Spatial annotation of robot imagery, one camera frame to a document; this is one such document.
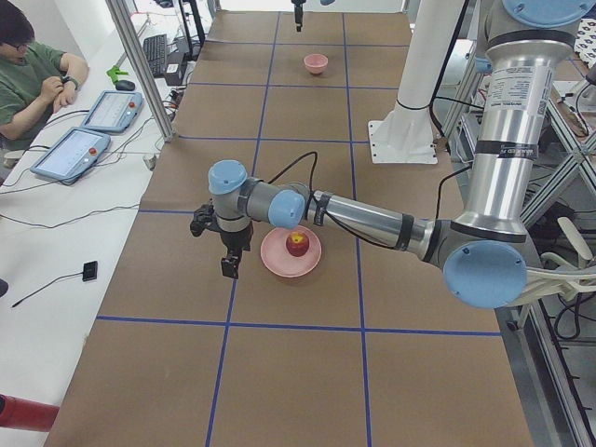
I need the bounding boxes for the teach pendant tablet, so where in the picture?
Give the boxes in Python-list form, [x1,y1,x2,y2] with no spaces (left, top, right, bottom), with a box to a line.
[30,128,111,184]
[81,90,143,133]

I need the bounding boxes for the red apple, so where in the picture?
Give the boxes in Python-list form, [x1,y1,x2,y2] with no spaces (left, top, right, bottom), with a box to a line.
[285,231,310,257]

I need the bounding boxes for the white office chair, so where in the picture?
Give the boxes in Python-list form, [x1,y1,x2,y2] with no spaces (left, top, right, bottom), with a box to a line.
[524,217,595,302]

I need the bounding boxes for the aluminium frame post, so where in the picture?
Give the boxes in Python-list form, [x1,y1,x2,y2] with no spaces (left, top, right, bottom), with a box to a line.
[106,0,174,142]

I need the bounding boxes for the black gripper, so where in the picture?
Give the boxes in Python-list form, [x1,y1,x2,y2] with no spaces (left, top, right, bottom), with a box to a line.
[291,0,305,32]
[220,222,253,279]

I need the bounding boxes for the small black square device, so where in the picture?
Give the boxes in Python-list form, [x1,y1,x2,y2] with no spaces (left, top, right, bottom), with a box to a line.
[82,261,99,282]

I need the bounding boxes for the pink plate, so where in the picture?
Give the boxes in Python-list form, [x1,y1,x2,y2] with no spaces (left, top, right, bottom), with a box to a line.
[260,226,322,278]

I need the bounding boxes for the pink bowl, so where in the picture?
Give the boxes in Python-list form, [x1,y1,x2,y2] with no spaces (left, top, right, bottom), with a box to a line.
[303,53,329,75]

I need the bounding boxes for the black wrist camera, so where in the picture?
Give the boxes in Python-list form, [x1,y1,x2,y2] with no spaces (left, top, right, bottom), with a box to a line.
[189,202,220,237]

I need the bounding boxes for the red cylinder bottle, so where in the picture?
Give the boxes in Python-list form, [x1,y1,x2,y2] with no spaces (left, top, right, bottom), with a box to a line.
[0,395,60,432]

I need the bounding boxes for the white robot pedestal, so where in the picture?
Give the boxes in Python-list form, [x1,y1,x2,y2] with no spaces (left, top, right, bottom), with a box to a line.
[368,0,467,165]

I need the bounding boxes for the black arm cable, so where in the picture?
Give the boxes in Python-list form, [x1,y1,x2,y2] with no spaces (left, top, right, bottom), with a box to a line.
[268,151,476,248]

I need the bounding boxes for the black computer mouse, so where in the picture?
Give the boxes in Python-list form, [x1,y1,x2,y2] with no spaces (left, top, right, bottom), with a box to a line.
[115,80,136,91]

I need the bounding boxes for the far teach pendant tablet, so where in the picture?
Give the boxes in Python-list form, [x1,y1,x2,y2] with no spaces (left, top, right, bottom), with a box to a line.
[81,90,143,133]

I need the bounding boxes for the person in green shirt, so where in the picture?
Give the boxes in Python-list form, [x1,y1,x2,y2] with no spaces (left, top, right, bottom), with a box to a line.
[1,1,89,151]

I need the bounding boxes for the green toy object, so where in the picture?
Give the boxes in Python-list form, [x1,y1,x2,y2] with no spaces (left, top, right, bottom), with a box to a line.
[106,65,129,84]

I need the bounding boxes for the black keyboard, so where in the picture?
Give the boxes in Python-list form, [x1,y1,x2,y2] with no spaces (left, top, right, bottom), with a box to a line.
[142,34,168,78]

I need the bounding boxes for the near teach pendant tablet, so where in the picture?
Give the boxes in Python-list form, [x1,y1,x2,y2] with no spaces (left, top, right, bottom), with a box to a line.
[30,128,111,184]

